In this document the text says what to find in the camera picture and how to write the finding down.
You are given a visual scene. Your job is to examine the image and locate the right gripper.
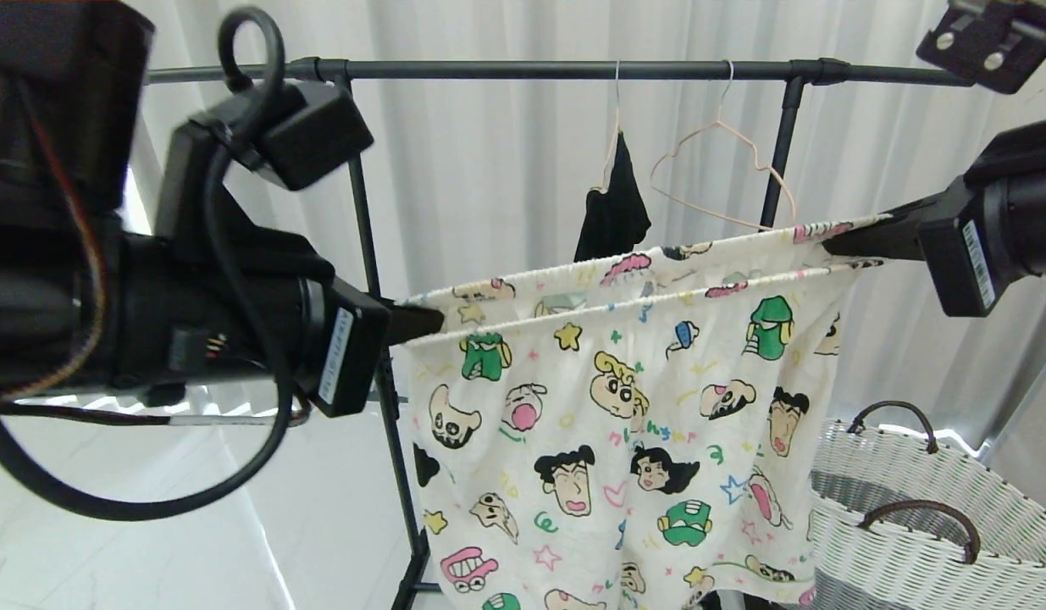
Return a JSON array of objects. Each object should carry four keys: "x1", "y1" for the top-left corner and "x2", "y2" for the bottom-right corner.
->
[{"x1": 822, "y1": 165, "x2": 1046, "y2": 319}]

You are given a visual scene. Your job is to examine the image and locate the black clothes rack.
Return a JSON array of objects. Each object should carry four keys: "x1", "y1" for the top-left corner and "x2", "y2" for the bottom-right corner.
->
[{"x1": 146, "y1": 57, "x2": 977, "y2": 610}]

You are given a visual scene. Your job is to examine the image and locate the black garment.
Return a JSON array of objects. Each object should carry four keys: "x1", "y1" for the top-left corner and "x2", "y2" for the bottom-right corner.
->
[{"x1": 573, "y1": 131, "x2": 652, "y2": 263}]

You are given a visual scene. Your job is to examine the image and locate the white curtain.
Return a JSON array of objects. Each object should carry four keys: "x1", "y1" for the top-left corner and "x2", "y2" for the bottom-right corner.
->
[{"x1": 120, "y1": 0, "x2": 1046, "y2": 450}]

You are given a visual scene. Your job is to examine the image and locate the pink clothes hanger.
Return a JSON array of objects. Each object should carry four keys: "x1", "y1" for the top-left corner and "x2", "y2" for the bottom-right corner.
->
[
  {"x1": 650, "y1": 61, "x2": 799, "y2": 231},
  {"x1": 592, "y1": 61, "x2": 625, "y2": 194}
]

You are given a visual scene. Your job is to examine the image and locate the white laundry basket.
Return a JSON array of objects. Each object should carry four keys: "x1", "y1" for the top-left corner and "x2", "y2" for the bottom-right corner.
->
[{"x1": 806, "y1": 401, "x2": 1046, "y2": 610}]

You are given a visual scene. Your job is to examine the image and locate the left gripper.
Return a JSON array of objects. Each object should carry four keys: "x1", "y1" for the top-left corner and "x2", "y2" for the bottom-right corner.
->
[{"x1": 108, "y1": 233, "x2": 446, "y2": 418}]

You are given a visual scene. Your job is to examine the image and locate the cream printed garment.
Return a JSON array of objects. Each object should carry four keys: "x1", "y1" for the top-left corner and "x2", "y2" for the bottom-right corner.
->
[{"x1": 400, "y1": 214, "x2": 892, "y2": 610}]

